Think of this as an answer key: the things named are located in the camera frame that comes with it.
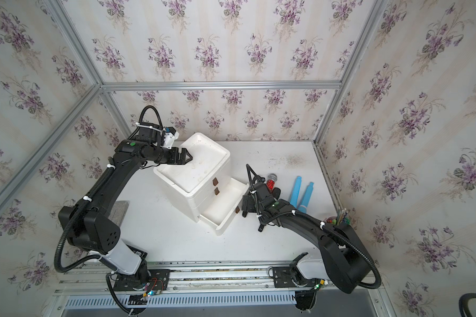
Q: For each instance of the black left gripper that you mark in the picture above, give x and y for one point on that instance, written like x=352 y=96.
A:
x=174 y=160

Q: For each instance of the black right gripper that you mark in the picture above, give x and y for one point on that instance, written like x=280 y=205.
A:
x=244 y=202

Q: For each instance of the white bottom drawer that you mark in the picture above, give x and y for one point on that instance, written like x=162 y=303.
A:
x=224 y=205

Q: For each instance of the white plastic drawer cabinet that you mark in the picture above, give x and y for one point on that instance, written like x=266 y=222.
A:
x=191 y=188

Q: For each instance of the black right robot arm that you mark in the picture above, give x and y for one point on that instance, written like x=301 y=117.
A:
x=346 y=260

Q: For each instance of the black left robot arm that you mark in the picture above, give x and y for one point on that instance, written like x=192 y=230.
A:
x=88 y=232

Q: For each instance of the grey cloth mat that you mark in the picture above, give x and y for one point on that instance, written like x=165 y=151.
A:
x=118 y=212

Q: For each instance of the pink cup with items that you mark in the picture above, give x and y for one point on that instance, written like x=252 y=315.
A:
x=341 y=217

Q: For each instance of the black chair part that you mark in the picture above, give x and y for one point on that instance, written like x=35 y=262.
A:
x=466 y=304

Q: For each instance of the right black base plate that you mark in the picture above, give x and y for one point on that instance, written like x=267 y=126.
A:
x=284 y=277

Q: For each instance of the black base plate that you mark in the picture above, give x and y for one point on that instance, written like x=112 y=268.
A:
x=284 y=277
x=156 y=281

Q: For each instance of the white slotted cable duct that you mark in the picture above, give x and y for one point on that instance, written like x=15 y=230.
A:
x=182 y=300

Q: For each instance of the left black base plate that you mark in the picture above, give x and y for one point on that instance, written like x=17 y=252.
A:
x=156 y=281

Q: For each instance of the aluminium mounting rail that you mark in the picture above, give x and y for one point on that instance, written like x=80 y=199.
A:
x=185 y=277

